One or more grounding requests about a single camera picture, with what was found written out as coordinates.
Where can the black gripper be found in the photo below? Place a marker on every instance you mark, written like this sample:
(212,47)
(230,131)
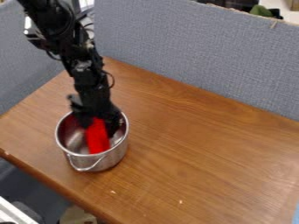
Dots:
(92,101)

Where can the red ridged block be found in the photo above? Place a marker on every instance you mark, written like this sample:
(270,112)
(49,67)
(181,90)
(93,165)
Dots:
(97,136)

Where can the silver metal pot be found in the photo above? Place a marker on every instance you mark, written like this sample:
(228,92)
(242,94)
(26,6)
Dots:
(73,143)

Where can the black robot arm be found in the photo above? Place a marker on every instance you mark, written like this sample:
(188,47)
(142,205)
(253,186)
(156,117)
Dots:
(60,33)

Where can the beige object under table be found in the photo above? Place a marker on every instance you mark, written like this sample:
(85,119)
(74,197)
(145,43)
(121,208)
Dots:
(77,216)

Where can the white slatted object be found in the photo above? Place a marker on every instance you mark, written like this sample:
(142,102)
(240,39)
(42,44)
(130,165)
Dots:
(11,215)

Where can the grey fabric partition left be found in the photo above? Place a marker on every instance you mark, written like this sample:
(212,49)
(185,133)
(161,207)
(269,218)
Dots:
(26,66)

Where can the grey fabric partition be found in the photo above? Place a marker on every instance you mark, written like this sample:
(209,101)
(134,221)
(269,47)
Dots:
(236,54)
(26,66)

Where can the grey fabric partition right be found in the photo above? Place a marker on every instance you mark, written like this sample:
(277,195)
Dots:
(236,54)

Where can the green cloth item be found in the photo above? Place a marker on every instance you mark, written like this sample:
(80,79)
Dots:
(261,11)

